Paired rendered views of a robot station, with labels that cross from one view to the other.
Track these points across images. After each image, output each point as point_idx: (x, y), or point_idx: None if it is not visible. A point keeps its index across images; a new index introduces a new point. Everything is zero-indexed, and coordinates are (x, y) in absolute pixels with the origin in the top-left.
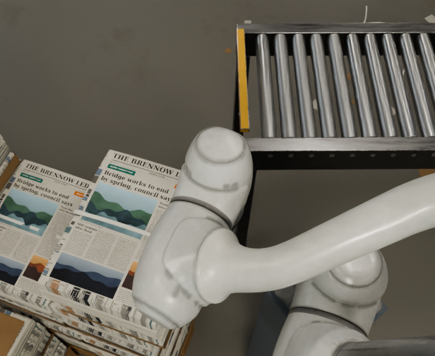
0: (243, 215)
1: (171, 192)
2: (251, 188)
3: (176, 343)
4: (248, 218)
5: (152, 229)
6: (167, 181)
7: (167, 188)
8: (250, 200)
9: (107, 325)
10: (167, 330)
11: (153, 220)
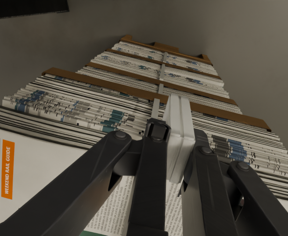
0: (33, 7)
1: (23, 202)
2: None
3: (186, 67)
4: (36, 0)
5: (112, 226)
6: (0, 211)
7: (16, 210)
8: (12, 1)
9: None
10: (259, 134)
11: (92, 225)
